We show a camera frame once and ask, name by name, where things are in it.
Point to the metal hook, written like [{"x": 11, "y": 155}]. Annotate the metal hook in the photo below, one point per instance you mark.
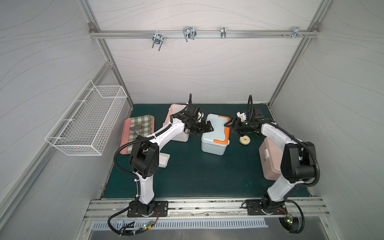
[
  {"x": 296, "y": 34},
  {"x": 189, "y": 33},
  {"x": 157, "y": 39},
  {"x": 223, "y": 32}
]

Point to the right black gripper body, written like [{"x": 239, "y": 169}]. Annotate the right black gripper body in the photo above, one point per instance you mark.
[{"x": 240, "y": 125}]

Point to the white gauze packet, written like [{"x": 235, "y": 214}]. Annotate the white gauze packet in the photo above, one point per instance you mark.
[{"x": 163, "y": 160}]

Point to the spatula with wooden handle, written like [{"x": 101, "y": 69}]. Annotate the spatula with wooden handle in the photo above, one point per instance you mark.
[{"x": 136, "y": 129}]

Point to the pink first aid kit box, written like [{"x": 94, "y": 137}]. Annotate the pink first aid kit box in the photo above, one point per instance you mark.
[{"x": 271, "y": 158}]

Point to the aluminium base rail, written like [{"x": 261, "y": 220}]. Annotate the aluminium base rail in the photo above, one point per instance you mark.
[{"x": 206, "y": 208}]

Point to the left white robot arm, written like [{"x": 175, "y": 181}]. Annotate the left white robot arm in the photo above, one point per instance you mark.
[{"x": 145, "y": 154}]

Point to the green checkered cloth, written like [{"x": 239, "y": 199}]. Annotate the green checkered cloth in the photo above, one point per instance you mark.
[{"x": 147, "y": 122}]

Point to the aluminium crossbar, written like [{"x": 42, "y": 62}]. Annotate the aluminium crossbar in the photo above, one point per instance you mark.
[{"x": 208, "y": 34}]

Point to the white peach first aid kit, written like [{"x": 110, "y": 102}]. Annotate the white peach first aid kit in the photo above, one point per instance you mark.
[{"x": 173, "y": 109}]

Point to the white wire basket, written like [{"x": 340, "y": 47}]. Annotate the white wire basket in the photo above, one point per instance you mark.
[{"x": 85, "y": 127}]

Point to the blue orange first aid kit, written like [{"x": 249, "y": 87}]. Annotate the blue orange first aid kit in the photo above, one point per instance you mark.
[{"x": 216, "y": 142}]

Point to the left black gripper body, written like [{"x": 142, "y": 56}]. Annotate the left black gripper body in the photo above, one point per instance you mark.
[{"x": 199, "y": 127}]

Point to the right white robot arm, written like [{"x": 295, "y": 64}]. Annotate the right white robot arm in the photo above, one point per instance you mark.
[{"x": 299, "y": 164}]

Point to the pink tray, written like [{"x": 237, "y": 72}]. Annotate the pink tray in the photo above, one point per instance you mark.
[{"x": 125, "y": 133}]

